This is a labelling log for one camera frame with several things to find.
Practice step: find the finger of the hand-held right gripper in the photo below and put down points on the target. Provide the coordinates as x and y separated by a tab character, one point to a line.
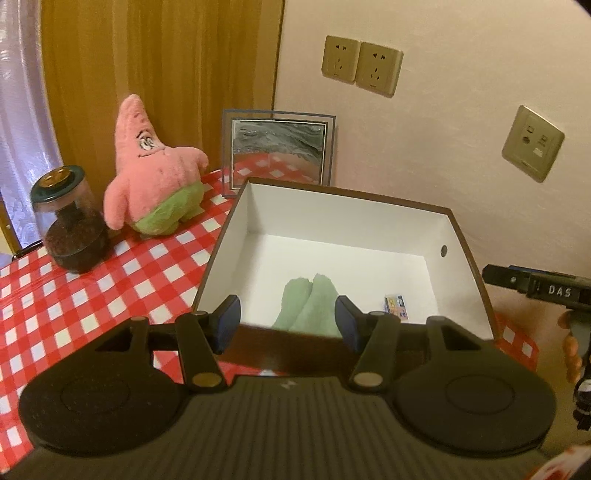
505	278

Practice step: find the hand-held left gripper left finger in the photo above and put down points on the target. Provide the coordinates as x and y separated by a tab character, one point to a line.
229	321

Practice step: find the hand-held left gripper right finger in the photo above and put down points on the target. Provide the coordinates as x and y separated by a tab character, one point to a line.
346	323

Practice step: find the light green sock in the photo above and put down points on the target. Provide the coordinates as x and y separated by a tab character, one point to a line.
300	300

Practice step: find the brown box white inside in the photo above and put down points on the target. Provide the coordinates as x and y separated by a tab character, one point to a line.
351	221

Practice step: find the person's right hand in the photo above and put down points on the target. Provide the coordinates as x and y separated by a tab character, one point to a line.
572	355

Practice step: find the small blue yellow packet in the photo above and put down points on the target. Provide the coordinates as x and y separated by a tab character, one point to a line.
395	306

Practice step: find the red white checked tablecloth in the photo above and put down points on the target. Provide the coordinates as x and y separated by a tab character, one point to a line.
152	286

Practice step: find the beige data socket plate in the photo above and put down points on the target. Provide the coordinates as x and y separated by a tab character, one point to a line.
533	143

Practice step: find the pink starfish plush toy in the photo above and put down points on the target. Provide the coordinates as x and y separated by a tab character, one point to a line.
152	184

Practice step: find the red patterned clothing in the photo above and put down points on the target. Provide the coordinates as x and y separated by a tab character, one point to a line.
563	466

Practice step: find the clear jar dark base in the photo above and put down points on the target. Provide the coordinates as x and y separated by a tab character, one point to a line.
69	240

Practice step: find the orange curtain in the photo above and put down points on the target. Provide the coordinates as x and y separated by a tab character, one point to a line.
184	55

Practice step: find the white lace curtain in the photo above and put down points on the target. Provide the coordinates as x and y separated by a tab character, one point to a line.
23	115

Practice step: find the grey picture frame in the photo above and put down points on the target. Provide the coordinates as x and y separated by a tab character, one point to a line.
277	143

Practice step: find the beige wall socket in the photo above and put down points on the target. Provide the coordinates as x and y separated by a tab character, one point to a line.
340	59
378	69

